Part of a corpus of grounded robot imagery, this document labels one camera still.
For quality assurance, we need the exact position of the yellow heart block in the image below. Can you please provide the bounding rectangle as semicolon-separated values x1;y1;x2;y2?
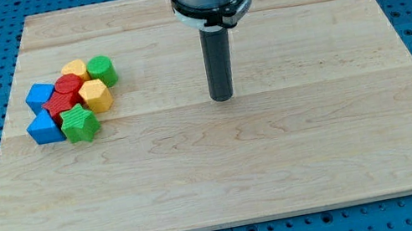
60;59;90;81

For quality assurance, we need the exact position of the green cylinder block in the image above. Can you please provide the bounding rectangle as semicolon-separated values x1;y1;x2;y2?
86;55;119;88

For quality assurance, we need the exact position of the red cylinder block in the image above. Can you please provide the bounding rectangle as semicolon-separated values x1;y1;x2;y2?
54;74;84;97

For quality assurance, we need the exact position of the blue cube block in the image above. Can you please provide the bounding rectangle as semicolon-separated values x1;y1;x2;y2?
25;83;54;115

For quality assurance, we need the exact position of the blue triangle block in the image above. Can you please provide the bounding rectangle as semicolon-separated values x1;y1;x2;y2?
27;109;66;145

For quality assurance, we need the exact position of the red star block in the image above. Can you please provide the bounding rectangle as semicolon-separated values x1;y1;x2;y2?
42;91;82;127

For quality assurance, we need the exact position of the green star block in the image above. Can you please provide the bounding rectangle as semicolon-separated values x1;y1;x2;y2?
59;103;100;143

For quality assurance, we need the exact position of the yellow hexagon block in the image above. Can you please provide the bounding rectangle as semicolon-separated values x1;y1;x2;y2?
79;79;114;114

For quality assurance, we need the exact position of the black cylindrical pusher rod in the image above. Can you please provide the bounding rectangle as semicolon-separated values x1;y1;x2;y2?
199;28;234;102

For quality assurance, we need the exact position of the light wooden board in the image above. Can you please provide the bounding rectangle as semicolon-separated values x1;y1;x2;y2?
0;0;412;231

